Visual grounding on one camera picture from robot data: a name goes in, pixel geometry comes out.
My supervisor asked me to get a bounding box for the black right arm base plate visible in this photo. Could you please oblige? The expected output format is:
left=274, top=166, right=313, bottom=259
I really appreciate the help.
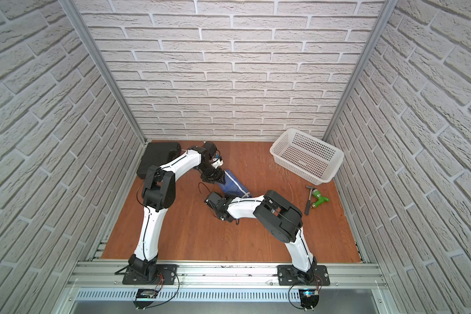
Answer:
left=277, top=264, right=330, bottom=286

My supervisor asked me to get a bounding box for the left aluminium corner post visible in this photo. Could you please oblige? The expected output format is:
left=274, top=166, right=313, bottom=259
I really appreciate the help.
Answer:
left=60, top=0, right=147, bottom=144

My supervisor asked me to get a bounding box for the hammer with dark handle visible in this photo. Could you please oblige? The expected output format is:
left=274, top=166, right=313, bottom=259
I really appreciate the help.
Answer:
left=304, top=185, right=315, bottom=215

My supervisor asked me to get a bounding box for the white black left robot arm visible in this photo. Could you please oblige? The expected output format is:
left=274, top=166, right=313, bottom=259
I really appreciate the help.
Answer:
left=128, top=141, right=225, bottom=281

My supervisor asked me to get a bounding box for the right aluminium corner post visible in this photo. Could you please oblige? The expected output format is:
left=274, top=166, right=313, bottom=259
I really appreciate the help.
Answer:
left=323, top=0, right=399, bottom=141

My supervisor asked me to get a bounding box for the aluminium front rail frame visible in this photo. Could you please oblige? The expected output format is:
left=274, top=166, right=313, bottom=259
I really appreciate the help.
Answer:
left=53, top=260, right=397, bottom=313

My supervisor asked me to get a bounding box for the left controller board with cables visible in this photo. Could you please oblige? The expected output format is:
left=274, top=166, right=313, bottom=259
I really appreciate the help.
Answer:
left=133, top=272, right=181, bottom=310

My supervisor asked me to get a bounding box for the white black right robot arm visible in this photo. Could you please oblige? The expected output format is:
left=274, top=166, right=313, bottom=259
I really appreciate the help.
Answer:
left=204, top=190, right=317, bottom=285

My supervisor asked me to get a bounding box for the aluminium corner post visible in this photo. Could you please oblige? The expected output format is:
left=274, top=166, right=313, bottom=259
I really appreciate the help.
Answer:
left=60, top=0, right=147, bottom=144
left=323, top=0, right=399, bottom=141

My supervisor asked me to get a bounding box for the blue plaid pillowcase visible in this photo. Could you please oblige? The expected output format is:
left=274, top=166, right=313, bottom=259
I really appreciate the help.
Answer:
left=217, top=170, right=252, bottom=198

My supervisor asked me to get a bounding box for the right controller board with cables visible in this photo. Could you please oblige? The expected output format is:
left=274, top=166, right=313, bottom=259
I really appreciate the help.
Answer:
left=287, top=281, right=322, bottom=311

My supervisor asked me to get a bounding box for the green toy drill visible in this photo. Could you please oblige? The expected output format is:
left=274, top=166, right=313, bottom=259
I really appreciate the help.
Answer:
left=311, top=189, right=330, bottom=208

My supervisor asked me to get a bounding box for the white perforated plastic basket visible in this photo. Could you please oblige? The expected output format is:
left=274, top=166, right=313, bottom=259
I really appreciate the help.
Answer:
left=270, top=128, right=345, bottom=185

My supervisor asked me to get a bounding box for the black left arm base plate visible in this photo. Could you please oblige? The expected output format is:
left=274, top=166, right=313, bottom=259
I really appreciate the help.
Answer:
left=122, top=264, right=178, bottom=286

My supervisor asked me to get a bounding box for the controller board with cables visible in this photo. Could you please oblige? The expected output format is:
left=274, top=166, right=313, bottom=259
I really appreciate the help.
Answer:
left=133, top=272, right=181, bottom=310
left=287, top=281, right=322, bottom=311

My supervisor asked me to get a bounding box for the black plastic tool case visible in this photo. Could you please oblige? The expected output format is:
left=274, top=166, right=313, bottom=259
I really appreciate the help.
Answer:
left=137, top=142, right=181, bottom=179

